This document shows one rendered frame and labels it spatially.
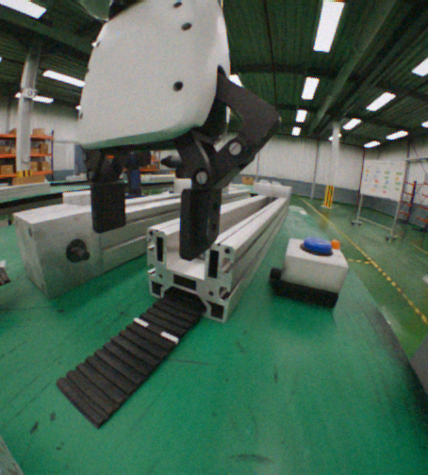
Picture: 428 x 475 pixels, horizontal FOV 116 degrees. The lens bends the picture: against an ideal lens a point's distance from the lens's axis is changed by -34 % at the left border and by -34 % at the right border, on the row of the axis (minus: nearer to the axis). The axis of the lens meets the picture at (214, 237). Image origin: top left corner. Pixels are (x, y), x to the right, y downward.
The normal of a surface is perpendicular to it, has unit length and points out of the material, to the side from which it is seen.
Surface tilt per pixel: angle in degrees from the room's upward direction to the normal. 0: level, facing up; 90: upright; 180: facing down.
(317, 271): 90
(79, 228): 90
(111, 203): 91
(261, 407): 0
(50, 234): 90
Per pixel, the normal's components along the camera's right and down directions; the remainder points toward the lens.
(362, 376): 0.07, -0.95
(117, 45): -0.42, 0.35
